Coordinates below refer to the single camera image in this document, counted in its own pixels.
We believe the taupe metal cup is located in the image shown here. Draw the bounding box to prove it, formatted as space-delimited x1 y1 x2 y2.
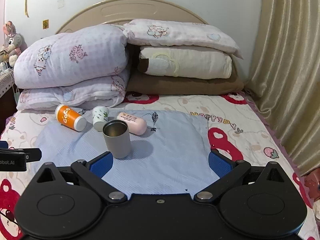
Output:
103 119 131 159

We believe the white green-leaf paper cup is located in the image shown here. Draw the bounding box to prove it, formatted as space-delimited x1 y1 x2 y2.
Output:
92 106 109 132

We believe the orange CoCo paper cup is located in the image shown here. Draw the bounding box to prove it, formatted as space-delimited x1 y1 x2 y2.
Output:
55 104 87 132

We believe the cartoon bear bed sheet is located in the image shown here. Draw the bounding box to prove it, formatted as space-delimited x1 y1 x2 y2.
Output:
1 92 319 239

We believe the nightstand with patterned cloth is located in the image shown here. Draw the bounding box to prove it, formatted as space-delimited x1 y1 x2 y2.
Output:
0 69 17 132

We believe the light blue mat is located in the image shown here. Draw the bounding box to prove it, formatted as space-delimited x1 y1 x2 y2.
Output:
32 110 219 196

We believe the pink capsule bottle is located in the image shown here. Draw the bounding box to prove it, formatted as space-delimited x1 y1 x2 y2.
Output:
117 112 148 135

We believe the pink checked folded quilt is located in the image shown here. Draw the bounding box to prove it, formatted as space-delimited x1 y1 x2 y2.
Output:
14 24 130 111

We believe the beige curtain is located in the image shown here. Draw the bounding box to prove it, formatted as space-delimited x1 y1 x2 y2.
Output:
246 0 319 176

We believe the grey rabbit plush toy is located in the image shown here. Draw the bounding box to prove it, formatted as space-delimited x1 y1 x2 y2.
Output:
3 34 23 68

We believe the cream folded blanket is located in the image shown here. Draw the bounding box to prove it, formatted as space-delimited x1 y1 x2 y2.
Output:
138 46 232 80

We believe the pink plush toy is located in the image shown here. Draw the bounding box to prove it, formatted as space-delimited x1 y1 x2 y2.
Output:
2 21 16 36

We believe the pink checked pillow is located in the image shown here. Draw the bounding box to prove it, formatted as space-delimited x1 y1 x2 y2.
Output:
123 19 243 59

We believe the beige wooden headboard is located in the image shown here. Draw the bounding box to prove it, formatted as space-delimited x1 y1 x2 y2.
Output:
56 0 207 34

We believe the black patterned bottle strap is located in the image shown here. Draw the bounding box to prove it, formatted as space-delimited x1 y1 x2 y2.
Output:
142 111 159 132

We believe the yellow wall sticker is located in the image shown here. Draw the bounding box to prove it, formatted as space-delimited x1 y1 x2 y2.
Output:
42 20 49 29

